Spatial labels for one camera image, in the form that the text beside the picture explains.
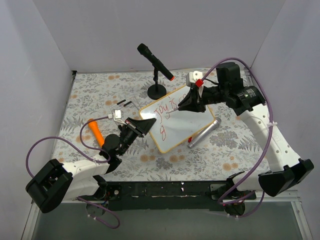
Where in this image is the red whiteboard marker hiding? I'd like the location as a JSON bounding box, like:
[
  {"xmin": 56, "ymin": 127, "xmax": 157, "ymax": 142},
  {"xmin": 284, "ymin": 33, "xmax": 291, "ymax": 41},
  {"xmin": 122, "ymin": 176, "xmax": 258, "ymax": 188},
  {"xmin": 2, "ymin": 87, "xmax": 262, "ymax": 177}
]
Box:
[{"xmin": 165, "ymin": 108, "xmax": 179, "ymax": 115}]

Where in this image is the yellow framed whiteboard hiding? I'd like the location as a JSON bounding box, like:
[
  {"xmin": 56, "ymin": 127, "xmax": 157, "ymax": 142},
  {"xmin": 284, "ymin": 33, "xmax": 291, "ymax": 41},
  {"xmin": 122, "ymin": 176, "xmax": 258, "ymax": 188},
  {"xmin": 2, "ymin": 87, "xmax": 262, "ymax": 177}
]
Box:
[{"xmin": 139, "ymin": 85, "xmax": 216, "ymax": 154}]

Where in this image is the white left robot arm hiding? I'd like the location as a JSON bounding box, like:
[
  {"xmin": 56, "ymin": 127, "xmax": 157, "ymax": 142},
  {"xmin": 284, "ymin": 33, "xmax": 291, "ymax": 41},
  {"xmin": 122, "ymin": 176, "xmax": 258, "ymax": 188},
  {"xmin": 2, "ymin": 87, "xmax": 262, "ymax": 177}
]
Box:
[{"xmin": 25, "ymin": 117, "xmax": 157, "ymax": 213}]

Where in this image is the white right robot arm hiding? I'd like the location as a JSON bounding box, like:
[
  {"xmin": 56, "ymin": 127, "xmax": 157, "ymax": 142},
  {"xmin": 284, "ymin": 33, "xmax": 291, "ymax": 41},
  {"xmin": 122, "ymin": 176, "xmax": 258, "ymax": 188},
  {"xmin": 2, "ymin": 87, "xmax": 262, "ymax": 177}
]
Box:
[{"xmin": 178, "ymin": 62, "xmax": 314, "ymax": 199}]

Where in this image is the silver microphone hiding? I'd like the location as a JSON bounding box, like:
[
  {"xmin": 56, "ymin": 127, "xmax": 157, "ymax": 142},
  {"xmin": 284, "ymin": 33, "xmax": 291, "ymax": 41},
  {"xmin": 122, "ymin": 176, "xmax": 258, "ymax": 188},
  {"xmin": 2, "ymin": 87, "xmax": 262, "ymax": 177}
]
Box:
[{"xmin": 187, "ymin": 117, "xmax": 222, "ymax": 149}]

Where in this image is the black round microphone stand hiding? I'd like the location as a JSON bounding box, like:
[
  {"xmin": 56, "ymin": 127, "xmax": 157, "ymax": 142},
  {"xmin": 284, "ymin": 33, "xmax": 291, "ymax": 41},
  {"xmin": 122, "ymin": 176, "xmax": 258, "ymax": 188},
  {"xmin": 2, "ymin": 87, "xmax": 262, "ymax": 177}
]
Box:
[{"xmin": 147, "ymin": 67, "xmax": 167, "ymax": 100}]

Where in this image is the floral patterned table mat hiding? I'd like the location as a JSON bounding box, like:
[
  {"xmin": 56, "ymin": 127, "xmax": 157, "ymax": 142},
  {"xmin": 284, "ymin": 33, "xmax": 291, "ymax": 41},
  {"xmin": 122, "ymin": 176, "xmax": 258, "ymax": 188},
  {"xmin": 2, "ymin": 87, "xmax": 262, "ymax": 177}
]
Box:
[{"xmin": 52, "ymin": 72, "xmax": 262, "ymax": 182}]

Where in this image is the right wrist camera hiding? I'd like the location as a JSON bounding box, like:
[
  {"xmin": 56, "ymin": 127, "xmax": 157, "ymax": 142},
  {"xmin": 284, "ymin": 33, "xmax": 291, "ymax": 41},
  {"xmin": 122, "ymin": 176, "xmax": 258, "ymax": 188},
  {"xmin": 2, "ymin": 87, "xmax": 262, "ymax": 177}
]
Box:
[{"xmin": 185, "ymin": 70, "xmax": 204, "ymax": 97}]

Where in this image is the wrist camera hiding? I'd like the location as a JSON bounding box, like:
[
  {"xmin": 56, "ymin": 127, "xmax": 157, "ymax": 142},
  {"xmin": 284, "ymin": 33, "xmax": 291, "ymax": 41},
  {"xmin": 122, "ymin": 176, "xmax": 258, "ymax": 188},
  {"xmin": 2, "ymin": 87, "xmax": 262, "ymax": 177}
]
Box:
[
  {"xmin": 107, "ymin": 109, "xmax": 125, "ymax": 125},
  {"xmin": 185, "ymin": 70, "xmax": 204, "ymax": 97}
]

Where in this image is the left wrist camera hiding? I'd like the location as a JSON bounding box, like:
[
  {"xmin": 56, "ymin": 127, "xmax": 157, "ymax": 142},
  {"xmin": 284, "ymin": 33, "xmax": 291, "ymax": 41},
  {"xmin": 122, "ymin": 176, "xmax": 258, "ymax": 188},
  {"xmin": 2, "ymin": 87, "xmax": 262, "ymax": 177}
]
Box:
[{"xmin": 107, "ymin": 109, "xmax": 125, "ymax": 125}]

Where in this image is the wire whiteboard easel stand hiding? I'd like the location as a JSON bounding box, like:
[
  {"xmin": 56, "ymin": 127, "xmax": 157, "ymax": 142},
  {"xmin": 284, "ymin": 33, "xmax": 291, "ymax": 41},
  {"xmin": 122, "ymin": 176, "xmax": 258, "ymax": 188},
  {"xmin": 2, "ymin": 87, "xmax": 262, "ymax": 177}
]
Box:
[{"xmin": 110, "ymin": 96, "xmax": 142, "ymax": 120}]

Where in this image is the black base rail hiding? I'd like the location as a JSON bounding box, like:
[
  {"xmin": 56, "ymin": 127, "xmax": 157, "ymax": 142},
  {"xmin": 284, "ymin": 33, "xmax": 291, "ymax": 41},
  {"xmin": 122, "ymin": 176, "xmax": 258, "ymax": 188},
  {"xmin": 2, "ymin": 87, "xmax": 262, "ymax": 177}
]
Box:
[{"xmin": 99, "ymin": 180, "xmax": 231, "ymax": 212}]

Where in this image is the black microphone orange ring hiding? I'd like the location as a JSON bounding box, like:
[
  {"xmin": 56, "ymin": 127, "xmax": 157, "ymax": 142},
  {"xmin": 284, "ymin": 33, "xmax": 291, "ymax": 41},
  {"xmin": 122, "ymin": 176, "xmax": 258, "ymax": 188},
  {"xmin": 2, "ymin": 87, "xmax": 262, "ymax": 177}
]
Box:
[{"xmin": 136, "ymin": 43, "xmax": 175, "ymax": 82}]

